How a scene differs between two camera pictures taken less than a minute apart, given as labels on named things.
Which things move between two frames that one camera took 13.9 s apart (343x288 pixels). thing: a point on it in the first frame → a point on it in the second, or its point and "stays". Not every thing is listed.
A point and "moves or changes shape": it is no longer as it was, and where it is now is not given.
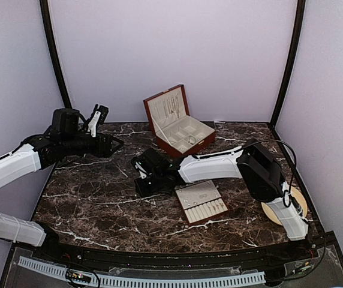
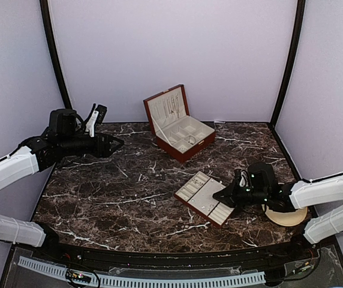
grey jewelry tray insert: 201,201 moves or changes shape
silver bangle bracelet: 192,140 stays
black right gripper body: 154,186 → 249,196
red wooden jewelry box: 177,132 stays
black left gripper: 105,151 stays
